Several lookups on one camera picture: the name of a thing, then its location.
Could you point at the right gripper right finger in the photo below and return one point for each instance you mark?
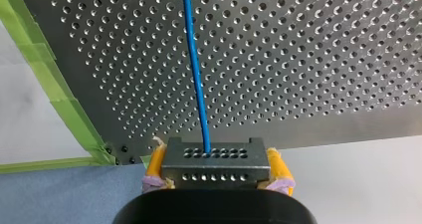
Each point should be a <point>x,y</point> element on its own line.
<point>279,174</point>

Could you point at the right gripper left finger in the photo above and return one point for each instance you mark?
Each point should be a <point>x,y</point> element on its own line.
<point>155,166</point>

